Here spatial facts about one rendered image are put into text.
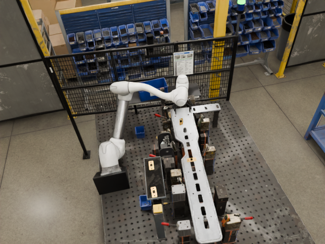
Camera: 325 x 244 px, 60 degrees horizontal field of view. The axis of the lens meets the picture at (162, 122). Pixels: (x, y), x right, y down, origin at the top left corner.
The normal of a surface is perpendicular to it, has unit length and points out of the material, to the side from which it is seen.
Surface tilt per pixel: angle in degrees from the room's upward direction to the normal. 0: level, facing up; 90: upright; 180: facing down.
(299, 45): 91
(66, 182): 0
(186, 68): 90
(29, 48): 91
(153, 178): 0
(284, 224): 0
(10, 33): 91
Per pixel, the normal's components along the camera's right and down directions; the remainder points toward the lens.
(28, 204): -0.06, -0.69
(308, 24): 0.27, 0.68
